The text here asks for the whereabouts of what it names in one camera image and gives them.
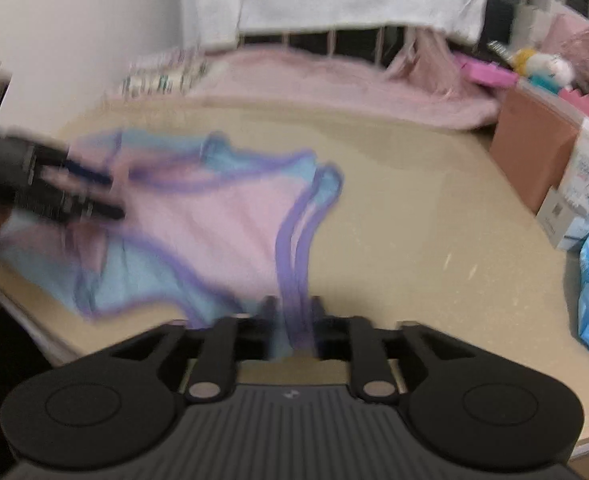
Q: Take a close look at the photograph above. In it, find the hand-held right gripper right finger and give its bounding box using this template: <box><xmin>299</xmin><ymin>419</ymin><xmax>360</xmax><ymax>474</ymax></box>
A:
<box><xmin>308</xmin><ymin>295</ymin><xmax>481</xmax><ymax>404</ymax></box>

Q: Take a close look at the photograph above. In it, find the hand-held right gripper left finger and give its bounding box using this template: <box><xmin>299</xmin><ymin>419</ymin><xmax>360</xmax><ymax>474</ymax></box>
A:
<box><xmin>107</xmin><ymin>295</ymin><xmax>280</xmax><ymax>404</ymax></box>

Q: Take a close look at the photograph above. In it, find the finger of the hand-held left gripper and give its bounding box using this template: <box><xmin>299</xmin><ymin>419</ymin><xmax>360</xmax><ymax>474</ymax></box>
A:
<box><xmin>49</xmin><ymin>187</ymin><xmax>126</xmax><ymax>222</ymax></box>
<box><xmin>34</xmin><ymin>147</ymin><xmax>114</xmax><ymax>187</ymax></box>

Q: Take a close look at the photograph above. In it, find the pink and blue garment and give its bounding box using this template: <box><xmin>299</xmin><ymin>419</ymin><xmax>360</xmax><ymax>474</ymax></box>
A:
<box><xmin>0</xmin><ymin>129</ymin><xmax>346</xmax><ymax>362</ymax></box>

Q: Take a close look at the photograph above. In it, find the cream green-flower folded garment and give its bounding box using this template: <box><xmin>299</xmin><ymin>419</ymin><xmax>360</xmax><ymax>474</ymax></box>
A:
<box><xmin>106</xmin><ymin>66</ymin><xmax>211</xmax><ymax>102</ymax></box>

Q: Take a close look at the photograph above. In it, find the pink fuzzy blanket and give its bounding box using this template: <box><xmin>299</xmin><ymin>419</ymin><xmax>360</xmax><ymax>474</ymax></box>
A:
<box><xmin>194</xmin><ymin>44</ymin><xmax>500</xmax><ymax>130</ymax></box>

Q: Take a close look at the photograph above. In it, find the salmon pink drawer box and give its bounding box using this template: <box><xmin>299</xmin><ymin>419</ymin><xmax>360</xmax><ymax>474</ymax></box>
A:
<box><xmin>489</xmin><ymin>82</ymin><xmax>582</xmax><ymax>217</ymax></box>

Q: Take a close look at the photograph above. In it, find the metal bar railing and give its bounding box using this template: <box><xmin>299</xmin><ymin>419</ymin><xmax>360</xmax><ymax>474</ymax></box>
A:
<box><xmin>238</xmin><ymin>0</ymin><xmax>589</xmax><ymax>67</ymax></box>

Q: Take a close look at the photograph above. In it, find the pink ribbed knit garment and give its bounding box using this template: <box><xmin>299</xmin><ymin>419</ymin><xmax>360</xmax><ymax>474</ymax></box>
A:
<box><xmin>387</xmin><ymin>27</ymin><xmax>501</xmax><ymax>130</ymax></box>

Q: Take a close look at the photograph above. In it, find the white labelled carton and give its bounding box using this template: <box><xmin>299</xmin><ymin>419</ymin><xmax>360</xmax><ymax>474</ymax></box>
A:
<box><xmin>534</xmin><ymin>127</ymin><xmax>589</xmax><ymax>252</ymax></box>

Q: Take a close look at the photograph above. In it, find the pink flat box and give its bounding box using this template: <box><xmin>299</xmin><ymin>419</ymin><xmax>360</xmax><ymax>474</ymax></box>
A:
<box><xmin>455</xmin><ymin>54</ymin><xmax>519</xmax><ymax>89</ymax></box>

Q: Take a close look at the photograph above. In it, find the yellow and white plush toy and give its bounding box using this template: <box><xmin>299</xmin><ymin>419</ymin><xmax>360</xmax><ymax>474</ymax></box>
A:
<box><xmin>510</xmin><ymin>47</ymin><xmax>576</xmax><ymax>95</ymax></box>

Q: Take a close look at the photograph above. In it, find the stack of white boxes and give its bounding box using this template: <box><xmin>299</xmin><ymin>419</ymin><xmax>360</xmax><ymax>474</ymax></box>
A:
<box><xmin>513</xmin><ymin>0</ymin><xmax>567</xmax><ymax>48</ymax></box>

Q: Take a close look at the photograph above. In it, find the pink bag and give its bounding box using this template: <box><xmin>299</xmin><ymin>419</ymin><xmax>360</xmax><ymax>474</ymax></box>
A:
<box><xmin>544</xmin><ymin>10</ymin><xmax>589</xmax><ymax>96</ymax></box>

